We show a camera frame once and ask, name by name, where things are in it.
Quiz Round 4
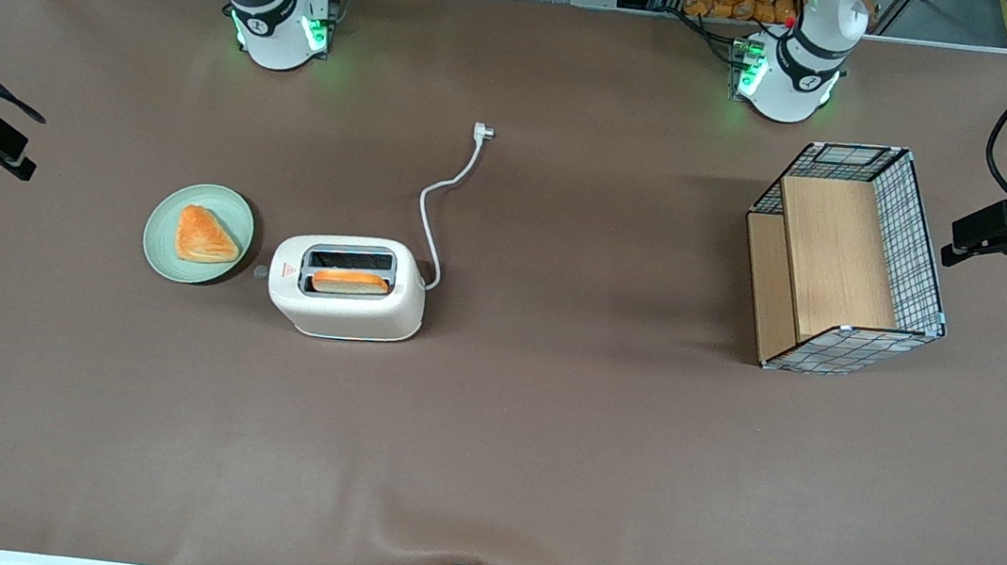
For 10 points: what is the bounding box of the white power cord with plug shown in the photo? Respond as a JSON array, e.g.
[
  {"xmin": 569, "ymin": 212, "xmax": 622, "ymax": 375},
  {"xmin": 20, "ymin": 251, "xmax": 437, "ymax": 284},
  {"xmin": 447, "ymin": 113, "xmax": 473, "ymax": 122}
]
[{"xmin": 409, "ymin": 116, "xmax": 497, "ymax": 299}]

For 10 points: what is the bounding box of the brown table cover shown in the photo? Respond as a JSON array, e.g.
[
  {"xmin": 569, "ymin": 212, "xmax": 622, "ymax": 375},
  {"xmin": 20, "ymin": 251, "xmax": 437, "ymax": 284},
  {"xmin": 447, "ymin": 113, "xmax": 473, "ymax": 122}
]
[{"xmin": 0, "ymin": 0, "xmax": 1007, "ymax": 565}]

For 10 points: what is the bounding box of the triangular golden pastry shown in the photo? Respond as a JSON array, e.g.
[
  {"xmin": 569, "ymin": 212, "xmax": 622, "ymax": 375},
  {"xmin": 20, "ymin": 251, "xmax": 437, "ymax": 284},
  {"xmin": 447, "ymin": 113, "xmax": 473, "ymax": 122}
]
[{"xmin": 172, "ymin": 203, "xmax": 246, "ymax": 268}]

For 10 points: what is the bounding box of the toast slice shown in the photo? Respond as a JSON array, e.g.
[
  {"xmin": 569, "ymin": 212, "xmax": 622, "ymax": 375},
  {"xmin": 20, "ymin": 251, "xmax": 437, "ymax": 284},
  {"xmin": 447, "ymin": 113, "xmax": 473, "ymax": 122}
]
[{"xmin": 310, "ymin": 266, "xmax": 393, "ymax": 300}]

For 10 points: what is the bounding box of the wooden shelf insert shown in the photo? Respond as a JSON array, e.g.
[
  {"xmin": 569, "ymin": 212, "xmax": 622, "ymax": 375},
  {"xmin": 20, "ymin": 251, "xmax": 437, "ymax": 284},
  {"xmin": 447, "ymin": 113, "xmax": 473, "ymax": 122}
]
[{"xmin": 731, "ymin": 168, "xmax": 916, "ymax": 378}]

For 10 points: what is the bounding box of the white two-slot toaster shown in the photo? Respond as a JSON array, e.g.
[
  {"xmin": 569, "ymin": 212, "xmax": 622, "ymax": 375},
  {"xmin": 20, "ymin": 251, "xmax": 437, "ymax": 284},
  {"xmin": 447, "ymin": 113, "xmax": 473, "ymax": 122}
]
[{"xmin": 246, "ymin": 224, "xmax": 434, "ymax": 351}]

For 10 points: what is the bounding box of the pale green plate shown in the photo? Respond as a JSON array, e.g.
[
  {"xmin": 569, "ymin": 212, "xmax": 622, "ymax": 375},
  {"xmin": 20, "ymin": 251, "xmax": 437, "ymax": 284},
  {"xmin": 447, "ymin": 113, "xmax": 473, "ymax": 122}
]
[{"xmin": 138, "ymin": 177, "xmax": 261, "ymax": 291}]

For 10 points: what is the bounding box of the wire grid basket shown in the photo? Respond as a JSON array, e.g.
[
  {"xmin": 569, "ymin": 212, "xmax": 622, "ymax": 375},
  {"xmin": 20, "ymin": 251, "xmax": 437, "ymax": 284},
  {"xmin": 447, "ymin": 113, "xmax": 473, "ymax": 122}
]
[{"xmin": 729, "ymin": 130, "xmax": 968, "ymax": 391}]

